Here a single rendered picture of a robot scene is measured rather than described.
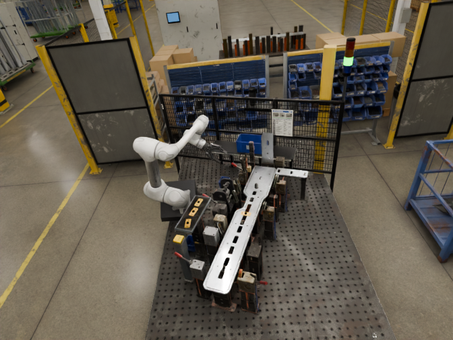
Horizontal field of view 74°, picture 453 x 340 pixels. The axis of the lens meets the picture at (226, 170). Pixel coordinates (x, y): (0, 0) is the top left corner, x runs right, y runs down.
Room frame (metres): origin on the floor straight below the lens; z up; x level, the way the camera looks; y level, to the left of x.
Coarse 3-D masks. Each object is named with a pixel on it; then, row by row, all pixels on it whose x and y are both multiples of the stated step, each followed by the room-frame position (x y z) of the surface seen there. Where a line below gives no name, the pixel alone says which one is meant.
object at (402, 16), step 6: (402, 0) 5.74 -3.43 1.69; (408, 0) 5.73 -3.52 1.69; (402, 6) 5.74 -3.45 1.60; (408, 6) 5.73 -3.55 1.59; (396, 12) 5.86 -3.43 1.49; (402, 12) 5.65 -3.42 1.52; (408, 12) 5.64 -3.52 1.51; (396, 18) 5.81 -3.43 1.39; (402, 18) 5.64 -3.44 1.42; (408, 18) 5.64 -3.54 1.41; (396, 24) 5.76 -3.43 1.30; (402, 24) 5.73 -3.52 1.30; (396, 30) 5.74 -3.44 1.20; (402, 30) 5.73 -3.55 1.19; (396, 60) 5.73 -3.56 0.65; (390, 66) 5.71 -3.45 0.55
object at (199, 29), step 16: (160, 0) 8.90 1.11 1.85; (176, 0) 8.87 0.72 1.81; (192, 0) 8.84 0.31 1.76; (208, 0) 8.81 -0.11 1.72; (160, 16) 8.91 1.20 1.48; (176, 16) 8.85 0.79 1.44; (192, 16) 8.85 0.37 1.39; (208, 16) 8.82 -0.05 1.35; (176, 32) 8.89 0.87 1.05; (192, 32) 8.85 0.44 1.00; (208, 32) 8.82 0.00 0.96; (208, 48) 8.83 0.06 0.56
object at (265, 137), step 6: (264, 132) 2.43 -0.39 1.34; (264, 138) 2.43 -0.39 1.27; (270, 138) 2.41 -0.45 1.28; (264, 144) 2.43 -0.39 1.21; (270, 144) 2.41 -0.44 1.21; (264, 150) 2.43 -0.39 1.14; (270, 150) 2.41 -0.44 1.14; (264, 156) 2.43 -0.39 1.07; (270, 156) 2.41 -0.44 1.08; (264, 162) 2.43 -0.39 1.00; (270, 162) 2.41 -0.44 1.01
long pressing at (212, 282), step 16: (256, 176) 2.23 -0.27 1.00; (272, 176) 2.20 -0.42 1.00; (256, 192) 2.00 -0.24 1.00; (240, 208) 1.82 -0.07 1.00; (256, 208) 1.80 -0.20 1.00; (224, 240) 1.51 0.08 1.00; (240, 240) 1.49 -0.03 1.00; (224, 256) 1.36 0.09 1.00; (240, 256) 1.35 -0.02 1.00; (208, 272) 1.25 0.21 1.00; (224, 272) 1.24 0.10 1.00; (208, 288) 1.13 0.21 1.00; (224, 288) 1.12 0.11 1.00
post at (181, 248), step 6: (174, 246) 1.42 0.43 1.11; (180, 246) 1.40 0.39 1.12; (186, 246) 1.44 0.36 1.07; (180, 252) 1.41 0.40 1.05; (186, 252) 1.43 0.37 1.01; (180, 258) 1.42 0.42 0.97; (186, 258) 1.42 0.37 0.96; (186, 264) 1.41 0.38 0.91; (186, 270) 1.41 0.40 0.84; (186, 276) 1.42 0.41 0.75; (192, 282) 1.40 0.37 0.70
